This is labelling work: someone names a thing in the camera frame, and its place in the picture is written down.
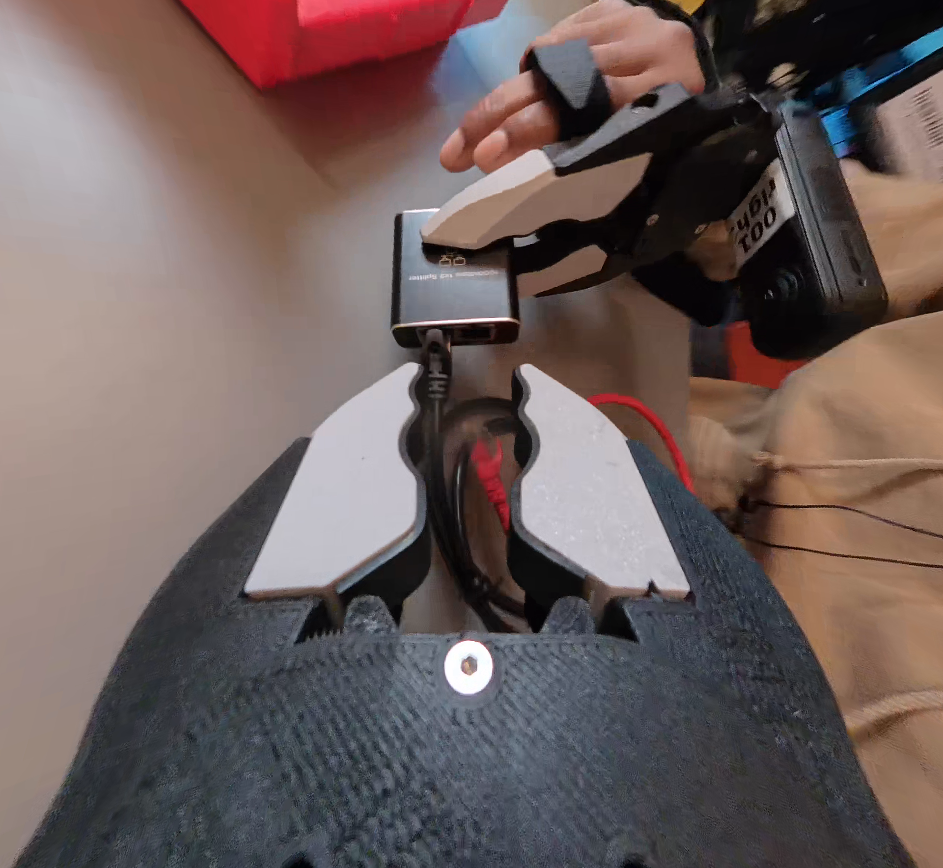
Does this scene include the black ethernet splitter box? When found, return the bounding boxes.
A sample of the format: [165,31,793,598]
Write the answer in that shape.
[390,209,522,351]

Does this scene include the beige hoodie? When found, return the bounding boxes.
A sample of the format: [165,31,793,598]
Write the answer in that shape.
[689,161,943,868]

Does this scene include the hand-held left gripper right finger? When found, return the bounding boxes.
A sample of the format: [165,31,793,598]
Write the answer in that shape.
[507,365,692,601]

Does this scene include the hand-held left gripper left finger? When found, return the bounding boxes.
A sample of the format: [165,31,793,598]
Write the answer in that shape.
[243,362,430,600]

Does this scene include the black ethernet cable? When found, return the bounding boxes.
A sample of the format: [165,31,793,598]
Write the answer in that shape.
[418,326,535,635]

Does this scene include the red ethernet cable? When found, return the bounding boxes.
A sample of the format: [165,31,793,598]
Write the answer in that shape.
[471,393,695,532]

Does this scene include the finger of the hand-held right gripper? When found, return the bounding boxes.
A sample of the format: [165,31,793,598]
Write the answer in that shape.
[514,242,614,299]
[420,150,654,251]

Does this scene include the black earphones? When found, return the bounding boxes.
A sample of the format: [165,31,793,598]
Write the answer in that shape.
[737,496,943,569]

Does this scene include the person's right hand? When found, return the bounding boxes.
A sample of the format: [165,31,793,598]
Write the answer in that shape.
[440,0,708,174]

